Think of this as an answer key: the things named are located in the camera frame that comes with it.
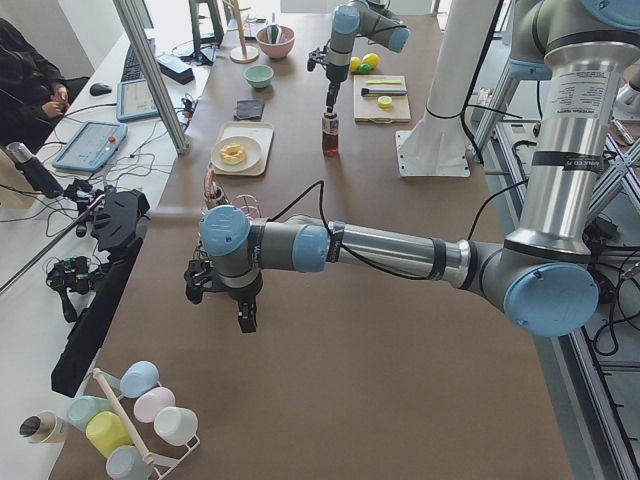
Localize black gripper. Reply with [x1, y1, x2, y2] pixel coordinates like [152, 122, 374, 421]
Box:
[184, 259, 263, 333]
[306, 46, 348, 113]

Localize tea bottle carried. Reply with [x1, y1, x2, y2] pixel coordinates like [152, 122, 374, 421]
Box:
[322, 112, 339, 157]

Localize cream rabbit tray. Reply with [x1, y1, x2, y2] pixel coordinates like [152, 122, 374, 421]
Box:
[208, 121, 274, 176]

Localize tea bottle back rack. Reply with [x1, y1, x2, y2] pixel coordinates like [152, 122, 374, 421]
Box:
[205, 183, 229, 209]

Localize steel muddler black tip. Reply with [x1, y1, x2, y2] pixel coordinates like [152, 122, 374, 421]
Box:
[360, 87, 407, 97]

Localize yellow lemon near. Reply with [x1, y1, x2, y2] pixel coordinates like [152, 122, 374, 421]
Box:
[349, 56, 362, 73]

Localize yellow lemon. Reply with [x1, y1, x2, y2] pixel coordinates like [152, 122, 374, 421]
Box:
[362, 53, 381, 70]
[349, 56, 362, 73]

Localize green lime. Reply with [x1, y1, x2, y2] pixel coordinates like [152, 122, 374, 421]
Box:
[358, 63, 372, 75]

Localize bamboo cutting board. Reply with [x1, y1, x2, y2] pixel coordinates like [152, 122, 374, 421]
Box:
[353, 74, 411, 123]

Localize yellow lemon far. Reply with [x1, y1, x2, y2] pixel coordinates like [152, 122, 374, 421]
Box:
[362, 53, 381, 70]

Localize half lemon slice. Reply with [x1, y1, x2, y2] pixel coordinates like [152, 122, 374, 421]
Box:
[377, 95, 393, 110]

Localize mint green bowl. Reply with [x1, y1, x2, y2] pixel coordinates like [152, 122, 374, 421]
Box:
[244, 65, 274, 89]

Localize pink ice bowl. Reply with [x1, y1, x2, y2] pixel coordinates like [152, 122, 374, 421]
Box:
[255, 24, 296, 60]

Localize metal ice scoop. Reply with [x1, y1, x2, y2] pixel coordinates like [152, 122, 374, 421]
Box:
[265, 23, 282, 45]

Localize grey folded cloth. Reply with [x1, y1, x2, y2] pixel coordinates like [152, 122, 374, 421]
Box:
[234, 99, 265, 121]

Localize wooden cup tree stand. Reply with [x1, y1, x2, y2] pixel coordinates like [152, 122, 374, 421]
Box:
[224, 0, 260, 64]

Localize white round plate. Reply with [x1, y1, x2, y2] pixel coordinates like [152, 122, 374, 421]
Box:
[211, 136, 262, 173]

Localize glazed twisted donut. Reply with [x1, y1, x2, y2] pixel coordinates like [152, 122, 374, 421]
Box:
[218, 143, 247, 165]

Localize white mug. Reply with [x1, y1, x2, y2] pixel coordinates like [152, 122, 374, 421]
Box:
[153, 406, 198, 446]

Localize pink mug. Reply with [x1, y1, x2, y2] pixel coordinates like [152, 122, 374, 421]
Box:
[133, 386, 176, 423]

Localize white mug rack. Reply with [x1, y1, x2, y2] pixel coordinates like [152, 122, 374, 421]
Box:
[91, 368, 201, 479]

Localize yellow mug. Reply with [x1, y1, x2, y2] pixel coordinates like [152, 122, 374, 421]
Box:
[85, 411, 133, 458]

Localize mint mug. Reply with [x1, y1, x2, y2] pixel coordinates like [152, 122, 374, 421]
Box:
[66, 395, 113, 431]

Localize grey blue mug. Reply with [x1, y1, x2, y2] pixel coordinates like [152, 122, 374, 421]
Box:
[106, 445, 153, 480]

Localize blue teach pendant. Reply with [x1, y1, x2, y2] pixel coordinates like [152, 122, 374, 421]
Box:
[52, 121, 128, 173]
[116, 79, 159, 123]

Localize black keyboard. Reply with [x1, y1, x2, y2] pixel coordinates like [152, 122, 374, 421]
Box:
[120, 46, 144, 82]

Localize black computer mouse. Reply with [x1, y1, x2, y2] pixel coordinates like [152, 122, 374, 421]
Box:
[89, 83, 112, 96]

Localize black thermos bottle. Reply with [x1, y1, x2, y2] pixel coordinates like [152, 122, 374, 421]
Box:
[6, 142, 64, 199]

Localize seated person dark clothes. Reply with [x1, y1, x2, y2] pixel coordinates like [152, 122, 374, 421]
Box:
[1, 19, 69, 151]

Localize copper wire bottle rack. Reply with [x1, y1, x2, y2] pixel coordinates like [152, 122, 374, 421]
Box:
[203, 168, 261, 219]

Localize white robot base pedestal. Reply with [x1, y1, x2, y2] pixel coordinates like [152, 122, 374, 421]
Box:
[396, 0, 502, 177]

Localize aluminium frame post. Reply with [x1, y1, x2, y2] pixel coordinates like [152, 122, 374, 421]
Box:
[113, 0, 189, 155]

